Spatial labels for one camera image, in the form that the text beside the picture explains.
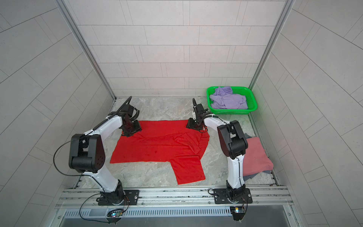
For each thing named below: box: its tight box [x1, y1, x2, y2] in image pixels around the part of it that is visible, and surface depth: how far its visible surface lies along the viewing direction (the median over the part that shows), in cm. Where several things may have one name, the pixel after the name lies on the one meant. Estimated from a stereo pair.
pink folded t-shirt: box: [242, 137, 274, 177], surface depth 79 cm
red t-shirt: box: [109, 119, 210, 185], surface depth 89 cm
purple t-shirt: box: [209, 86, 249, 110], surface depth 111 cm
